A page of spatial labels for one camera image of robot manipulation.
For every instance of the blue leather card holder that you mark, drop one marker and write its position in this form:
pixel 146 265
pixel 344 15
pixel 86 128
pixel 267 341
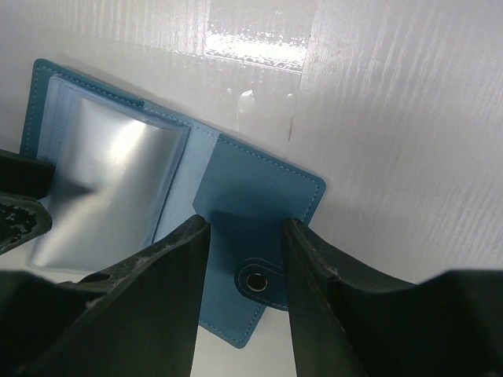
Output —
pixel 128 172

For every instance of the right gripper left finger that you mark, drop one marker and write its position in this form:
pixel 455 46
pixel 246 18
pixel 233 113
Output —
pixel 138 317

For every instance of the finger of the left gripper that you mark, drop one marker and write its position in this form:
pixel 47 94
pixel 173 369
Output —
pixel 23 176
pixel 22 219

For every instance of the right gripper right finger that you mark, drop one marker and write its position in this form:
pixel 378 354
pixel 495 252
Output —
pixel 349 319

